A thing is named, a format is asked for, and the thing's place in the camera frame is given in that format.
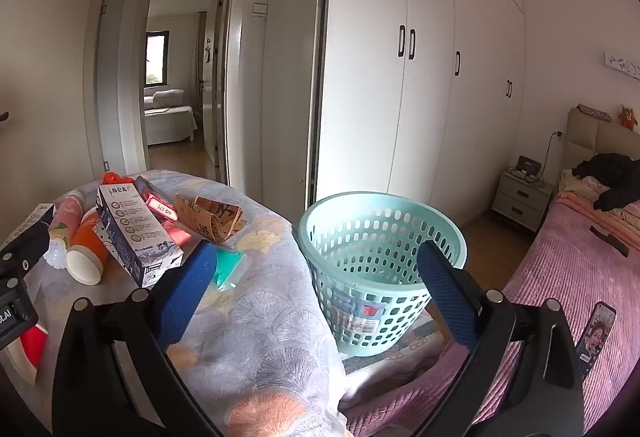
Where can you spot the pink bottle clear cap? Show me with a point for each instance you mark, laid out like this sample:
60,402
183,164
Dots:
67,217

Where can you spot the white interior door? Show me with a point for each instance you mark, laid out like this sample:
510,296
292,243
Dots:
210,117

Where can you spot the red plush toy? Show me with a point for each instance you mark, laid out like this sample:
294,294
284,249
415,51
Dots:
627,117

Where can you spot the white wall sign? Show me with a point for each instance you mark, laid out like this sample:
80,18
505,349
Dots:
622,63

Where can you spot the grey shell-patterned blanket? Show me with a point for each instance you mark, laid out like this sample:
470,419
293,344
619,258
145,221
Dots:
260,327

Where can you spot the small white printed box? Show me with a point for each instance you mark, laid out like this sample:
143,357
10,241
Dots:
35,213

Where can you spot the red wrapper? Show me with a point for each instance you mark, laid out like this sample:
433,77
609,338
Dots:
111,178

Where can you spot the beige padded headboard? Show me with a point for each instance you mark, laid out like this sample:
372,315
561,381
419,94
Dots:
590,137

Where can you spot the navy white printed carton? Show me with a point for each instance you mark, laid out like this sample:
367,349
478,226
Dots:
132,237

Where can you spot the white two-drawer nightstand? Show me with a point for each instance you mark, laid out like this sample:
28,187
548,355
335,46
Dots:
517,202

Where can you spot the red box white label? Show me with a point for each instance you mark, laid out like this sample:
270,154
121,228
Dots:
165,219

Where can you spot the white light switch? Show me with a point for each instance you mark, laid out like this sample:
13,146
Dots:
259,9

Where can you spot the white sofa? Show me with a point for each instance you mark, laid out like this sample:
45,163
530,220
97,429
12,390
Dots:
167,117

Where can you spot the cream folded bedding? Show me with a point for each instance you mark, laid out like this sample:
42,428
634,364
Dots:
575,187

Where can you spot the red patterned pouch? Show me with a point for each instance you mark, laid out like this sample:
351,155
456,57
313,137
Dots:
593,112

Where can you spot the dark framed window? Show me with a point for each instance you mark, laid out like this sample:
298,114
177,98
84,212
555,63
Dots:
155,59

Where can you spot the black remote control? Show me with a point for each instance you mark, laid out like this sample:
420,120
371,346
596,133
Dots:
609,239

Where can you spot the small black bedside device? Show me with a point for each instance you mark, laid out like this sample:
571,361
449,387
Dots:
527,164

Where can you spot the brown printed paper bag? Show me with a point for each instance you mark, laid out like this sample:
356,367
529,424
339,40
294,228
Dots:
215,219

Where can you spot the black garment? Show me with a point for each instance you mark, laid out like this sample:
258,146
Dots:
610,177

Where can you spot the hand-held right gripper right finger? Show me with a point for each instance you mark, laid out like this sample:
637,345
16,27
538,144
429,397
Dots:
447,299

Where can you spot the red white container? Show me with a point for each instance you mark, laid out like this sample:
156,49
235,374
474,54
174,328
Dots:
32,342

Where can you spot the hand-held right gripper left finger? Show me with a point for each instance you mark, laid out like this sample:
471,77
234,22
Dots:
185,289

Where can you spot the white wardrobe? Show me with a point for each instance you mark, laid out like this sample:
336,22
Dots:
425,117

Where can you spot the light teal perforated basket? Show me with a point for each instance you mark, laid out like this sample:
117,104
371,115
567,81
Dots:
350,237

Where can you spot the smartphone with lit screen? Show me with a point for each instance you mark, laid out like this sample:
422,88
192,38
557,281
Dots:
595,337

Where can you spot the white sliding door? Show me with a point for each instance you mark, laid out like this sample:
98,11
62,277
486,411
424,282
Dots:
290,92

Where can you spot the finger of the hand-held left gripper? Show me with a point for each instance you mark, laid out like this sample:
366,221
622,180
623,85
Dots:
27,242

